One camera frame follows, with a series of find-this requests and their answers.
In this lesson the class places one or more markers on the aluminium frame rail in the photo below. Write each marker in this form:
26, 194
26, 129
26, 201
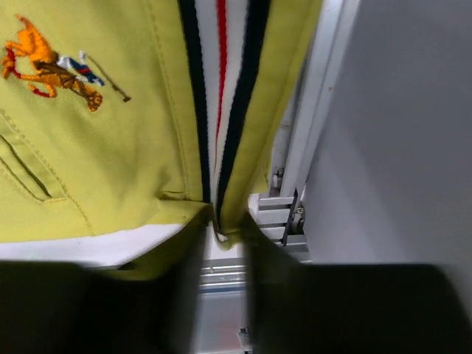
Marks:
279, 211

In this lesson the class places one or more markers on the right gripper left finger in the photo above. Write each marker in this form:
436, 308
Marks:
170, 274

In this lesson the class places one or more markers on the yellow-green trousers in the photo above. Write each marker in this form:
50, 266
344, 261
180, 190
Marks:
120, 120

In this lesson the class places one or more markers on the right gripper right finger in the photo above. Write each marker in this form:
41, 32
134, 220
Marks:
279, 295

